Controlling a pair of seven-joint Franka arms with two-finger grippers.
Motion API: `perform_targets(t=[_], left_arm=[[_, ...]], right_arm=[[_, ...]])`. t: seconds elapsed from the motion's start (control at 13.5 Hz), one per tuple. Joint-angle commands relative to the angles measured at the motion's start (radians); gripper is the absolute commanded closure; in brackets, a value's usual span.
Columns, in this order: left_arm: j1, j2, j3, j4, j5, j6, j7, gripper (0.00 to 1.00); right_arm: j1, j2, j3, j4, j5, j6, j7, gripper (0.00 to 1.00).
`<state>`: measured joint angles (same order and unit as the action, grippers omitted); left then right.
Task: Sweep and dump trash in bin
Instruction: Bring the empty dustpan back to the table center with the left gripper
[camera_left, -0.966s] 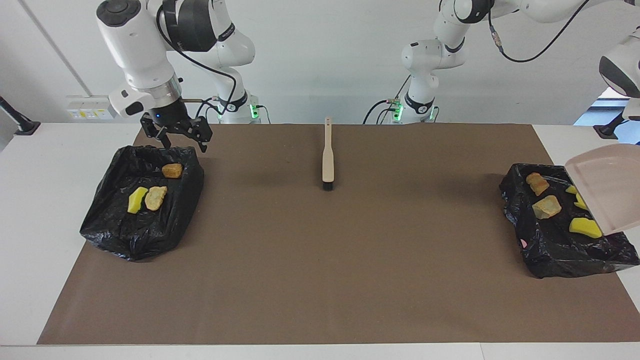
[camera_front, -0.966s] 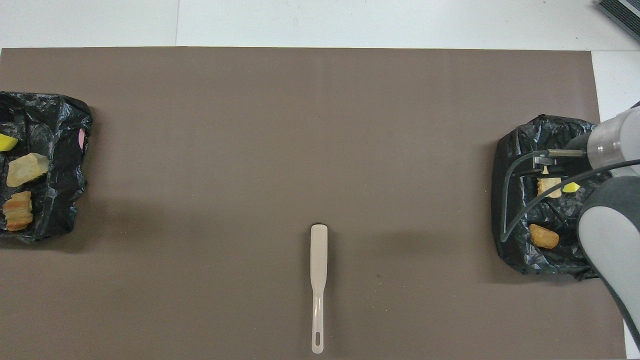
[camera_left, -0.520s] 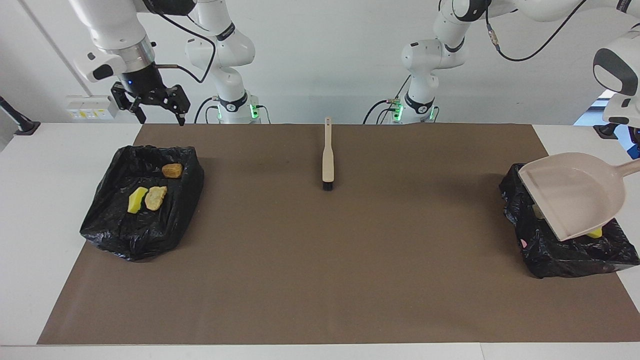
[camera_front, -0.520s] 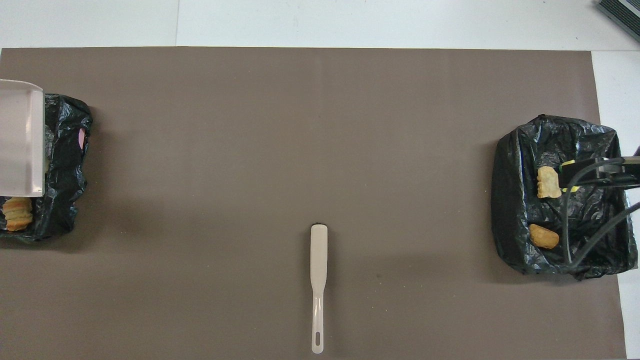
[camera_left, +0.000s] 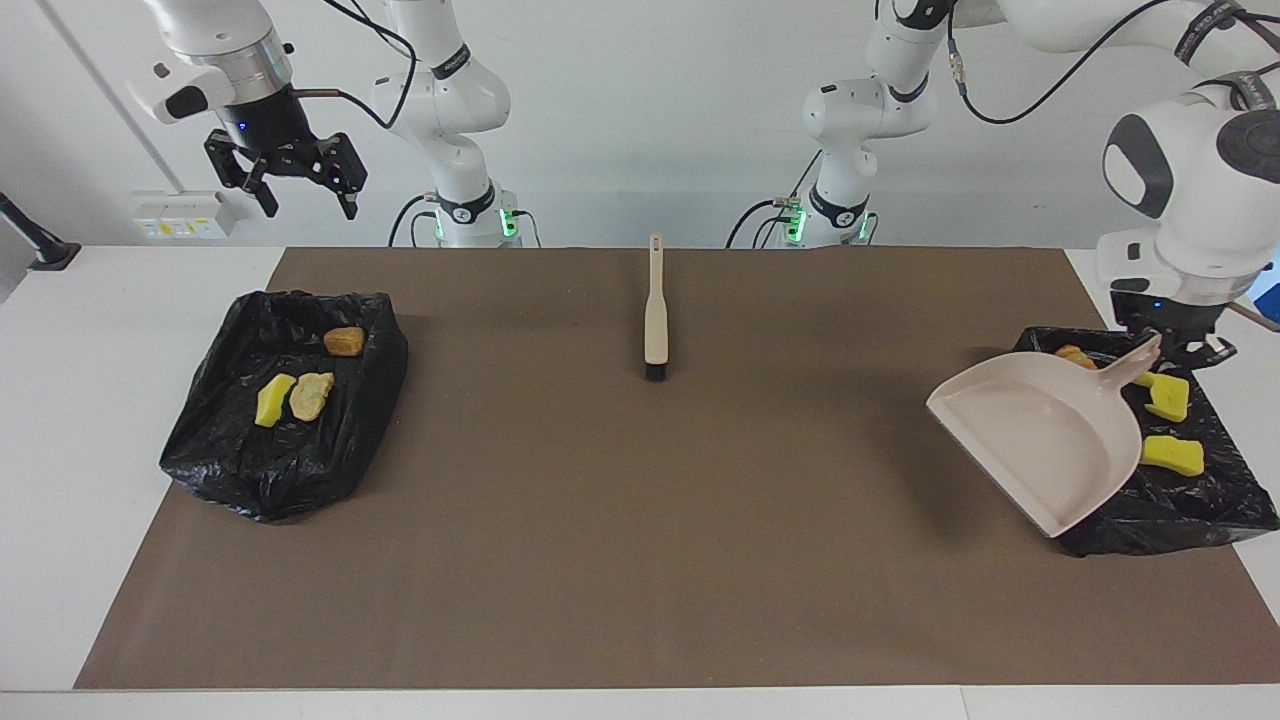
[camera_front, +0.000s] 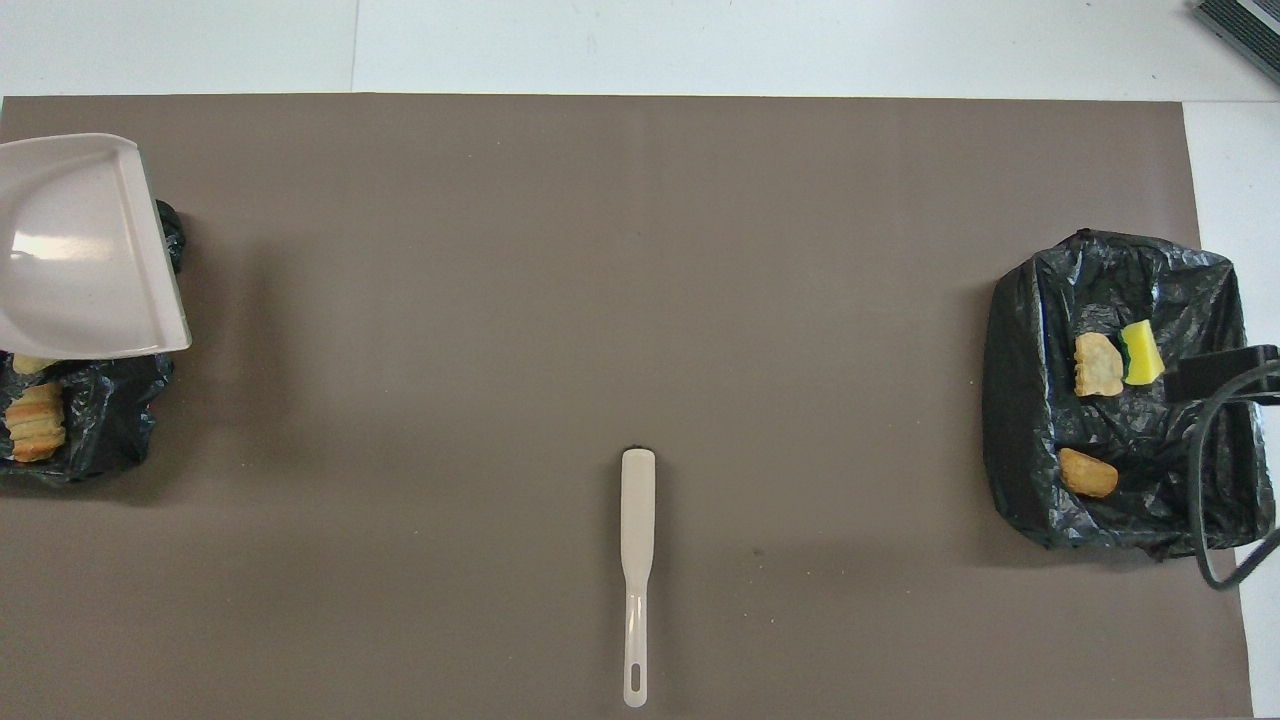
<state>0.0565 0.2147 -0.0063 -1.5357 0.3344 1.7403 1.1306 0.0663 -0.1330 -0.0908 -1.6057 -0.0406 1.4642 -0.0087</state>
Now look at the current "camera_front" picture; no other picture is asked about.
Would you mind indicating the beige plastic dustpan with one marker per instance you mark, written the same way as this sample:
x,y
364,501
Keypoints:
x,y
80,250

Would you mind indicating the pale tan food piece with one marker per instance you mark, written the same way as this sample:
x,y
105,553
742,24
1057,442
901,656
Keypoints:
x,y
1098,365

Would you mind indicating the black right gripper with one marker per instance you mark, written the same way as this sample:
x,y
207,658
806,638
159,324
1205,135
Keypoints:
x,y
1225,372

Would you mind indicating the pale green-edged food piece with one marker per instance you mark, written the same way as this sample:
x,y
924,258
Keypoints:
x,y
30,363

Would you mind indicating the black bag-lined bin pink spot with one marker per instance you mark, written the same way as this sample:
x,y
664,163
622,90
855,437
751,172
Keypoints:
x,y
110,410

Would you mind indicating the small yellow sponge wedge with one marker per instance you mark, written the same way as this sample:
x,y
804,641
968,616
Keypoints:
x,y
1143,355

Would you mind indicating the black bag-lined trash bin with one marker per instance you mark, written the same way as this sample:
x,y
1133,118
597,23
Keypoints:
x,y
1150,500

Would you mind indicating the beige hand brush black bristles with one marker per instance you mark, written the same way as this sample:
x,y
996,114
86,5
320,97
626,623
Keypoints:
x,y
637,530

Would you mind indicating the brown bread nugget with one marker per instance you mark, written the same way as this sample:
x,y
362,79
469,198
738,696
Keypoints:
x,y
1088,473

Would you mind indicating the orange striped croissant piece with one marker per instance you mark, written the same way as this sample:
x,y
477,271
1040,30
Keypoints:
x,y
36,422

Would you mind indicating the grey ribbed device corner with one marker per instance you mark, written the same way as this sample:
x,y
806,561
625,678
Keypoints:
x,y
1245,22

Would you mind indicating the brown table mat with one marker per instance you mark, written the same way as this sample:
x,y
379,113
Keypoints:
x,y
500,300

